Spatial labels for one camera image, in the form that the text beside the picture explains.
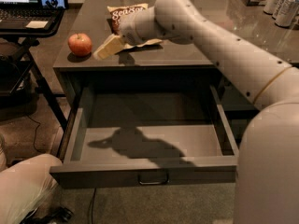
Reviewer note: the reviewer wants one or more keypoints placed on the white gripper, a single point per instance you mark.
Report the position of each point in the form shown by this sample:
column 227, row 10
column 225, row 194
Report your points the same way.
column 128, row 32

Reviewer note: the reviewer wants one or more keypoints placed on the yellow sticky note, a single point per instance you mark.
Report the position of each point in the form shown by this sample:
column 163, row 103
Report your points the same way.
column 36, row 24

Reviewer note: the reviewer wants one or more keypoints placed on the black laptop stand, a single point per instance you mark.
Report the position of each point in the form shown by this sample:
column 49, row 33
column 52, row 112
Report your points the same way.
column 17, row 62

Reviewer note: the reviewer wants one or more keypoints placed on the black smartphone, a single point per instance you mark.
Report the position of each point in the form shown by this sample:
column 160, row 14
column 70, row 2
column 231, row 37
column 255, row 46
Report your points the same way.
column 54, row 4

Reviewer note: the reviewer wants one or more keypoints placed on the sea salt chips bag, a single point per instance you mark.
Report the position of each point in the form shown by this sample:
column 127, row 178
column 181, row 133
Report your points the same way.
column 115, row 17

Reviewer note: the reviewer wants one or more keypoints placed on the grey cabinet counter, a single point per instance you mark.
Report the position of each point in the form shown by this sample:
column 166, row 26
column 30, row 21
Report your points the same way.
column 168, row 66

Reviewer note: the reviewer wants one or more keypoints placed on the black laptop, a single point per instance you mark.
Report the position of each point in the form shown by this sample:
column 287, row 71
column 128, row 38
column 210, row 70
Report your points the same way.
column 16, row 14

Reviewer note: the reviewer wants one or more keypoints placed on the metal drawer handle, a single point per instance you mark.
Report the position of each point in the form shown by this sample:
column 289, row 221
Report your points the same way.
column 153, row 178

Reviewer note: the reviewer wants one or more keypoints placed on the open grey top drawer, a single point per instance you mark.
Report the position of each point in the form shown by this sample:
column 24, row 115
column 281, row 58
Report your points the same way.
column 116, row 136

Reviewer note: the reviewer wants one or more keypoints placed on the red apple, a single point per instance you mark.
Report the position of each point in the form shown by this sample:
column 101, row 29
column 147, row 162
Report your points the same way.
column 80, row 44

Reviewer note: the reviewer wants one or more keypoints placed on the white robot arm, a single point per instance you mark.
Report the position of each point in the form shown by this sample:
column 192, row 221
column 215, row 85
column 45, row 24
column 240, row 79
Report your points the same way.
column 267, row 174

